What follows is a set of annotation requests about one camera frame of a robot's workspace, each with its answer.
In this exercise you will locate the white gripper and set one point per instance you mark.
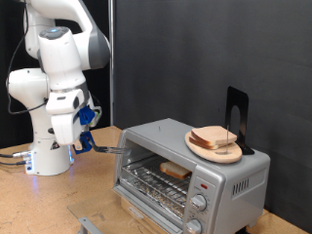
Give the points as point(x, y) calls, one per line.
point(66, 128)

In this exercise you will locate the black spatula with blue block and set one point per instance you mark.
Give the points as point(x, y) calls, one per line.
point(86, 139)

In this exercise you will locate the glass oven door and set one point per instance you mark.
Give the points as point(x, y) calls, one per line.
point(107, 211)

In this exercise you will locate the white bread slice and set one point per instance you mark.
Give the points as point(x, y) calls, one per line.
point(198, 144)
point(175, 169)
point(213, 134)

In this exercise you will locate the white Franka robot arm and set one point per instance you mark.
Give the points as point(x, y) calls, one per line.
point(61, 65)

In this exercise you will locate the silver oven knob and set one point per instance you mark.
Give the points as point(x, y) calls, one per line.
point(194, 226)
point(198, 202)

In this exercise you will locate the silver toaster oven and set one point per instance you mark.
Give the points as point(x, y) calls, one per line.
point(227, 182)

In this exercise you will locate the vertical metal pole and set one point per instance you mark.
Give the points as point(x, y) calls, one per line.
point(111, 97)

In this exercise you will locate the round wooden plate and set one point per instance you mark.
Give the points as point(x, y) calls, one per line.
point(214, 154)

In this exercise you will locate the black metal bookend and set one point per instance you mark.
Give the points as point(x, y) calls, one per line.
point(242, 100)

